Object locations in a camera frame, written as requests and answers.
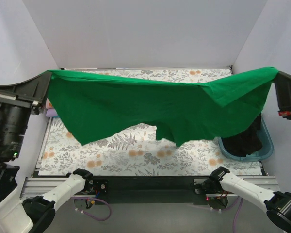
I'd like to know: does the green t shirt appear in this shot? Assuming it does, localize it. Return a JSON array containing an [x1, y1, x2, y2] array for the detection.
[[48, 67, 278, 146]]

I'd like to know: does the lilac folded t shirt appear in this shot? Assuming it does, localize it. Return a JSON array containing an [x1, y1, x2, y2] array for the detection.
[[46, 108, 58, 118]]

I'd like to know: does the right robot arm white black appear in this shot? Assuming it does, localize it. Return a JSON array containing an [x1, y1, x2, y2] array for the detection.
[[207, 67, 291, 233]]

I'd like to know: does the aluminium frame rail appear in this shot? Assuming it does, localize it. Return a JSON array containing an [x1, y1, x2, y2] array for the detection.
[[11, 176, 291, 233]]

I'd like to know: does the black t shirt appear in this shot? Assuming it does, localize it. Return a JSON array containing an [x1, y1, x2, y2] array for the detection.
[[222, 113, 262, 157]]

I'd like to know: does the pink folded printed t shirt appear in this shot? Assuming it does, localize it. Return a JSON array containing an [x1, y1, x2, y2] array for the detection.
[[46, 99, 54, 109]]

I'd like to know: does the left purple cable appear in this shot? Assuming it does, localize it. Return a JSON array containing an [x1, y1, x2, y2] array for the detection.
[[70, 196, 112, 222]]

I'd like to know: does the blue transparent plastic bin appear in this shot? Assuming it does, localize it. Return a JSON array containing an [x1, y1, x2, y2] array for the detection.
[[218, 115, 274, 162]]

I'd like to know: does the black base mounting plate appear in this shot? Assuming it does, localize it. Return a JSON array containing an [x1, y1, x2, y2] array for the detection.
[[93, 176, 209, 204]]

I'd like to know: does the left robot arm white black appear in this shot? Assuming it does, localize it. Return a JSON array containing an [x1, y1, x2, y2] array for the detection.
[[0, 71, 94, 233]]

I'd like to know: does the floral patterned table mat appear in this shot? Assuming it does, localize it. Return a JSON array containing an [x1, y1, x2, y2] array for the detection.
[[38, 68, 262, 177]]

